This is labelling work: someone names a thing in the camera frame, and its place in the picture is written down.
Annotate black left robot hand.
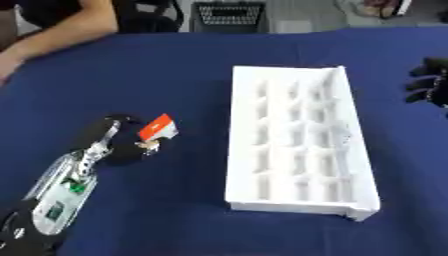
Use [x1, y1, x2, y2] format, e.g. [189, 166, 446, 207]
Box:
[71, 113, 163, 167]

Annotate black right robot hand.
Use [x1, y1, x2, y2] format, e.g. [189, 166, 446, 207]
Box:
[404, 57, 448, 118]

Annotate orange and white small box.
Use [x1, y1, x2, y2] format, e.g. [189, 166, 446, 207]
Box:
[136, 113, 181, 143]

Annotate person's feet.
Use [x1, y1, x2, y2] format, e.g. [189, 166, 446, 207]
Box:
[358, 0, 413, 19]

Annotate person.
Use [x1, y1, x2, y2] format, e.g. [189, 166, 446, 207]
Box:
[0, 0, 119, 86]

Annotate white compartment tray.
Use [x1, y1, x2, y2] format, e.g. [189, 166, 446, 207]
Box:
[224, 64, 384, 222]

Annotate black mesh chair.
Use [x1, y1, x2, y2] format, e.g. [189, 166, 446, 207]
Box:
[189, 0, 270, 34]

